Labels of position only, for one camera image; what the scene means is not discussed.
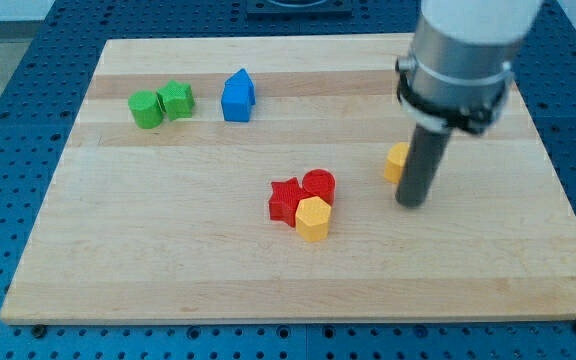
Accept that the green star block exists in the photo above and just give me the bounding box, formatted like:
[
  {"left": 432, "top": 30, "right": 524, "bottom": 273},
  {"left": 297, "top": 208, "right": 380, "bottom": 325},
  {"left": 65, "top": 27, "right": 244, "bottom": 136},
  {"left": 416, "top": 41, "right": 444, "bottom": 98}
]
[{"left": 156, "top": 80, "right": 195, "bottom": 120}]

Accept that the red star block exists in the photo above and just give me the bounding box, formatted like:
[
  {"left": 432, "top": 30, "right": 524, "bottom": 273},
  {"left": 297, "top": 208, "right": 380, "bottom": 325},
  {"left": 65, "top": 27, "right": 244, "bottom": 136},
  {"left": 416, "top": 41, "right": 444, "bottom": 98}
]
[{"left": 268, "top": 177, "right": 313, "bottom": 227}]

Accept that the light wooden board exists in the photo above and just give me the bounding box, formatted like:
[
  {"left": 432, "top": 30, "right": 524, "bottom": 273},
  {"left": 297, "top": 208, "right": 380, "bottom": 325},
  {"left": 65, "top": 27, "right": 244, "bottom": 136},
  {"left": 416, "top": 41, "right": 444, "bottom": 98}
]
[{"left": 0, "top": 34, "right": 576, "bottom": 325}]

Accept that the yellow heart block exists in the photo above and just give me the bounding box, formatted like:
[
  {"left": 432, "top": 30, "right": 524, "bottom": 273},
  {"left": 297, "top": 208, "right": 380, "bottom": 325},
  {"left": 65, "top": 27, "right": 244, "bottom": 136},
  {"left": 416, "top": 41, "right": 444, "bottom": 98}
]
[{"left": 383, "top": 142, "right": 409, "bottom": 184}]

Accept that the red cylinder block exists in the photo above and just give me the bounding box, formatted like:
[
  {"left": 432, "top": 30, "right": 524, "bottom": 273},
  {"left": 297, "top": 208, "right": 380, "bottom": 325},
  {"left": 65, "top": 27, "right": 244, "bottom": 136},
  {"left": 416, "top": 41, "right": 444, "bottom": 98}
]
[{"left": 302, "top": 169, "right": 336, "bottom": 205}]

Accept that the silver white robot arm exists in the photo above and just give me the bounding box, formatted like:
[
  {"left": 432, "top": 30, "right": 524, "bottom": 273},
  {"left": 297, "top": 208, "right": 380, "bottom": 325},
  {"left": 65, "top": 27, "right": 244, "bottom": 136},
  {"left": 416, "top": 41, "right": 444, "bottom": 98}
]
[{"left": 395, "top": 0, "right": 543, "bottom": 135}]

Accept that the green cylinder block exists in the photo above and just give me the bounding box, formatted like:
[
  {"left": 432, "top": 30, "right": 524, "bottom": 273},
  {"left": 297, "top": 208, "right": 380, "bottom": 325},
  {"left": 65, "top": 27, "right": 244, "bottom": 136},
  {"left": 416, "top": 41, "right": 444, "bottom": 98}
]
[{"left": 128, "top": 90, "right": 163, "bottom": 129}]

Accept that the yellow hexagon block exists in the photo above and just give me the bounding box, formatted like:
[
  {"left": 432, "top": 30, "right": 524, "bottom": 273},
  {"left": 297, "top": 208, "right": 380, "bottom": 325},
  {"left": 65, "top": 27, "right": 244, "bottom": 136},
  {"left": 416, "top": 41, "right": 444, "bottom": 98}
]
[{"left": 295, "top": 196, "right": 332, "bottom": 242}]

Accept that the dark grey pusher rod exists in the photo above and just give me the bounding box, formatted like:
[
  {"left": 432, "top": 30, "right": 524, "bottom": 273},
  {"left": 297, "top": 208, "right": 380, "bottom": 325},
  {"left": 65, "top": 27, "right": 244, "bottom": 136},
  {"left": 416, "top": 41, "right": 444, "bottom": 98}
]
[{"left": 395, "top": 125, "right": 452, "bottom": 208}]

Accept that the blue house-shaped block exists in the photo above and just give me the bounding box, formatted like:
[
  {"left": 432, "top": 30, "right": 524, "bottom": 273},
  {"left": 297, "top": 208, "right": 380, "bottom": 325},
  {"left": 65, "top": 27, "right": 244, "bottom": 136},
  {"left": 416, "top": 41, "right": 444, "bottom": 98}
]
[{"left": 221, "top": 68, "right": 256, "bottom": 122}]

